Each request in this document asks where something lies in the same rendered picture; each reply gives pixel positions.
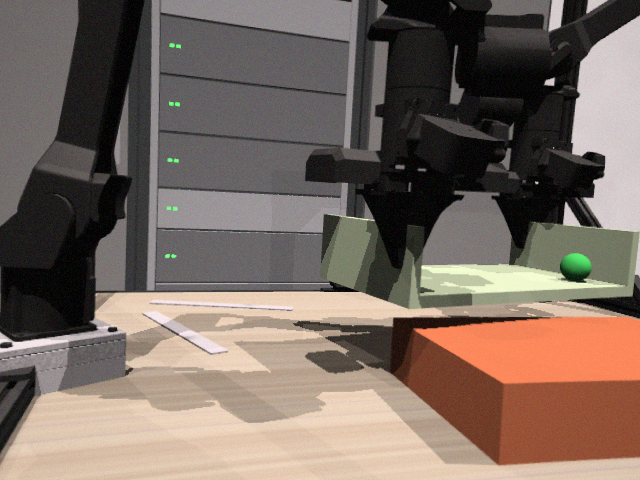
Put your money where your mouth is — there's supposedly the grey flat bar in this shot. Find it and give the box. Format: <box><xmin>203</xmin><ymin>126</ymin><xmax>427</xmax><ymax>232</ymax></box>
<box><xmin>142</xmin><ymin>311</ymin><xmax>228</xmax><ymax>355</ymax></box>

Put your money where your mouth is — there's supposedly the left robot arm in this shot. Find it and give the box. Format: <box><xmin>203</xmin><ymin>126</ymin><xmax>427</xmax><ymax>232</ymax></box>
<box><xmin>458</xmin><ymin>0</ymin><xmax>640</xmax><ymax>189</ymax></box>

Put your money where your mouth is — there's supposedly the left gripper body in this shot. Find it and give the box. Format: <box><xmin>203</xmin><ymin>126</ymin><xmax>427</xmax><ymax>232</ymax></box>
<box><xmin>499</xmin><ymin>130</ymin><xmax>595</xmax><ymax>199</ymax></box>

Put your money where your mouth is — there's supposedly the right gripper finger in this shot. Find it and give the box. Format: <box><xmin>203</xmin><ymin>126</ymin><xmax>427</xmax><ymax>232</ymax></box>
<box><xmin>355</xmin><ymin>189</ymin><xmax>419</xmax><ymax>269</ymax></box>
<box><xmin>407</xmin><ymin>192</ymin><xmax>464</xmax><ymax>249</ymax></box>

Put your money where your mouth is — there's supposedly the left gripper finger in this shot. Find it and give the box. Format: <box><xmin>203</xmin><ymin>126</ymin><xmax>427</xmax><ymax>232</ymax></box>
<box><xmin>530</xmin><ymin>198</ymin><xmax>567</xmax><ymax>223</ymax></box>
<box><xmin>492</xmin><ymin>196</ymin><xmax>541</xmax><ymax>248</ymax></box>

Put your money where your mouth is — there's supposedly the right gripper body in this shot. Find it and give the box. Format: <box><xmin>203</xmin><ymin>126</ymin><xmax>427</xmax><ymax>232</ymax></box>
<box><xmin>305</xmin><ymin>87</ymin><xmax>509</xmax><ymax>194</ymax></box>

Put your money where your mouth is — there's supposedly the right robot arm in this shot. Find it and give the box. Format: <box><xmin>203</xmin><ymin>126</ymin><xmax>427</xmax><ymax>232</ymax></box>
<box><xmin>0</xmin><ymin>0</ymin><xmax>552</xmax><ymax>342</ymax></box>

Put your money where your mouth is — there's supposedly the green ball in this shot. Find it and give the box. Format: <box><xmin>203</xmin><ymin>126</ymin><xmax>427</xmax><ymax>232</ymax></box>
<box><xmin>560</xmin><ymin>253</ymin><xmax>592</xmax><ymax>281</ymax></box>

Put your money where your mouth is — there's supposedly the orange rectangular block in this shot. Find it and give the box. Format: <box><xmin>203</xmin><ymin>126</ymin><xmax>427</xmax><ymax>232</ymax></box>
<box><xmin>390</xmin><ymin>317</ymin><xmax>640</xmax><ymax>466</ymax></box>

